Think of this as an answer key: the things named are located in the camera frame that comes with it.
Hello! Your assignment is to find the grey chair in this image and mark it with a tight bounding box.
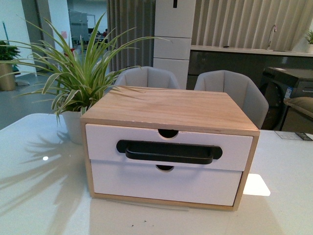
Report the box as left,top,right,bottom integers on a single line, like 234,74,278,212
115,66,180,89
194,70,269,129

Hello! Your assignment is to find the dark kitchen counter cabinet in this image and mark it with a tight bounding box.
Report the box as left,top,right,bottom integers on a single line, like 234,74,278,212
186,45,313,90

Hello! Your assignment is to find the gold pot floor plant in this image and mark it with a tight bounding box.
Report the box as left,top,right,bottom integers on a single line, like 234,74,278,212
0,40,20,91

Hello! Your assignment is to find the chrome kitchen faucet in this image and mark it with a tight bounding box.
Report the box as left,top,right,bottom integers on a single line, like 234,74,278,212
267,24,277,50

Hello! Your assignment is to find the small plant on counter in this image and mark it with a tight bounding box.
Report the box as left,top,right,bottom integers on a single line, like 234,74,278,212
305,29,313,53

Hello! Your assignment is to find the paper card on table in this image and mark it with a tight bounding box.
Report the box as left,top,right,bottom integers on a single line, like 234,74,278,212
275,131,313,141

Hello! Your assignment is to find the left grey chair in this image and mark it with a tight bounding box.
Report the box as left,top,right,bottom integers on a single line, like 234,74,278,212
115,66,180,89

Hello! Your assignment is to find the green spider plant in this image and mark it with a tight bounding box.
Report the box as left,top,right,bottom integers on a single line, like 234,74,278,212
0,20,161,116

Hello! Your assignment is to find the right grey chair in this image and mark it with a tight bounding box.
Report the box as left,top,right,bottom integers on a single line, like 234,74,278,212
194,70,269,129

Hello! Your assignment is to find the brown cushion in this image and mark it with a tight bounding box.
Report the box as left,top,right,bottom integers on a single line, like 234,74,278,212
284,97,313,117

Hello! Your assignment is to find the white tall refrigerator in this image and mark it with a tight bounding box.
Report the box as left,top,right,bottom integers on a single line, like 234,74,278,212
153,0,196,89

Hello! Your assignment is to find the white plant pot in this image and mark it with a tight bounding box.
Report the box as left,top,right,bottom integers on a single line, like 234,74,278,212
62,111,83,145

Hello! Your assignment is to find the white drawer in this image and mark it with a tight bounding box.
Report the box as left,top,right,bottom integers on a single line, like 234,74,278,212
91,160,241,206
86,124,253,171

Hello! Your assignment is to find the wooden drawer cabinet frame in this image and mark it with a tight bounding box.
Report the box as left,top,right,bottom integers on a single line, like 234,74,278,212
80,87,260,211

